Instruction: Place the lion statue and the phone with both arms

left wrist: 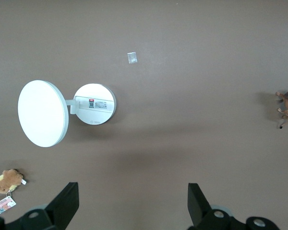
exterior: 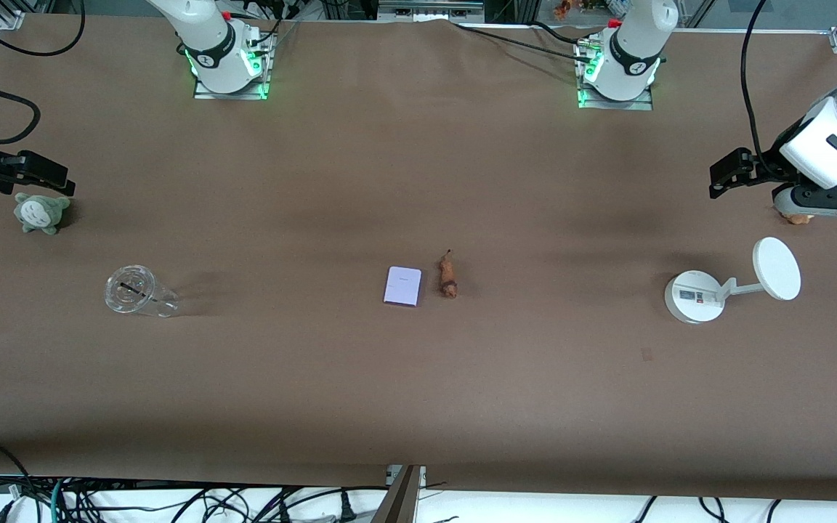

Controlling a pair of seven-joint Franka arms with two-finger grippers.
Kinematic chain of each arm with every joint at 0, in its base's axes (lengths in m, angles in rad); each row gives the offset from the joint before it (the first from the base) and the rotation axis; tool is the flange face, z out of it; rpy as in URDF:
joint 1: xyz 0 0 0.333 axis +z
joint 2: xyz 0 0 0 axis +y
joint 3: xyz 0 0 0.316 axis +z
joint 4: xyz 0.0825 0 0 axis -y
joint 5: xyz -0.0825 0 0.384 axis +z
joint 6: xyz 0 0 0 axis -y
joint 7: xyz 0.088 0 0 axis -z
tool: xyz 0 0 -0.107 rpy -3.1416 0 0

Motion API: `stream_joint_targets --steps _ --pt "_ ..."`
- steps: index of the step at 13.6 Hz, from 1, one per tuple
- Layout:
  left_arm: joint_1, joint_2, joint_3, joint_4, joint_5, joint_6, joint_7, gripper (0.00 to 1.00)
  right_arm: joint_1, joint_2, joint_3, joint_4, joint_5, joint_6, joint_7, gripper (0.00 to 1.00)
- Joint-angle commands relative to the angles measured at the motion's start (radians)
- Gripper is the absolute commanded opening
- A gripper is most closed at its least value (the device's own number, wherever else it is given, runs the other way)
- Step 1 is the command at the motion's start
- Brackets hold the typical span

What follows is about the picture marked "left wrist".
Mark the printed card tag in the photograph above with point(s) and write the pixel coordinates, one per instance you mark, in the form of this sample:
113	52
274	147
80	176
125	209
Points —
2	206

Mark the small clear plastic bag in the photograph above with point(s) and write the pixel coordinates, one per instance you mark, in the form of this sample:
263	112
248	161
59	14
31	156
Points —
132	58

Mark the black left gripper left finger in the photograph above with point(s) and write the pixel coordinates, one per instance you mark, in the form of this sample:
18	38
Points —
62	206

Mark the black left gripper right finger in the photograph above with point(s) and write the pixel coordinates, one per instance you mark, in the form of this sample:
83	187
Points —
199	206

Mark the white round desk lamp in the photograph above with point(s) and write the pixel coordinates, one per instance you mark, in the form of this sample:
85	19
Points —
40	112

